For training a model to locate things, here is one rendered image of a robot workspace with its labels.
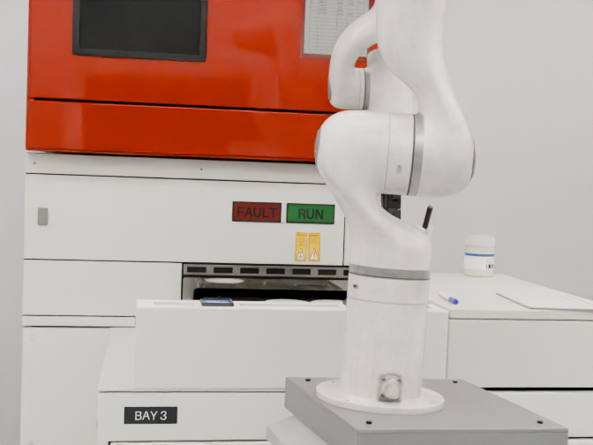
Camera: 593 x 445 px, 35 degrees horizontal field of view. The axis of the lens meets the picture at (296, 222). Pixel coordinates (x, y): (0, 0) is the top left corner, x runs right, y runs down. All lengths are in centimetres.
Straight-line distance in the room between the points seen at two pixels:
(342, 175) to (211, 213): 94
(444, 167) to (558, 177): 275
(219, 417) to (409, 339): 44
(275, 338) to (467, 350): 35
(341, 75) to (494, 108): 233
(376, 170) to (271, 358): 46
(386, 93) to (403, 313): 51
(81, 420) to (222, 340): 75
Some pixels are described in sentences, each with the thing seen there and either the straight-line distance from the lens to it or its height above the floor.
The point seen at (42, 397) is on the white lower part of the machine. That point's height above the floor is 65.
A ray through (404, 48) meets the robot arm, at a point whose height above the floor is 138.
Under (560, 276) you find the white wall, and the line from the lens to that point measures 412.
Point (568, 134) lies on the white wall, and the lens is 411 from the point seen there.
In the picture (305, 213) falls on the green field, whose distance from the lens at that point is 226.
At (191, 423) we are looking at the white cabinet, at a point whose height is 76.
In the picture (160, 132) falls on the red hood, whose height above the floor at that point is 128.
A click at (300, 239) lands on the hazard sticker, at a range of 227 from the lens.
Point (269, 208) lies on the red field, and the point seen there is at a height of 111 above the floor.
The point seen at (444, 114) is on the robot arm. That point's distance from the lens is 135.
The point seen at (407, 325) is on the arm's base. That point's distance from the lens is 136.
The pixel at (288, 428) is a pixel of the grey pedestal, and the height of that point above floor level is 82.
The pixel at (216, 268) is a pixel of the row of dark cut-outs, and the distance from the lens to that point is 225.
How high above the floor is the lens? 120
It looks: 3 degrees down
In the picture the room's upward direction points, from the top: 2 degrees clockwise
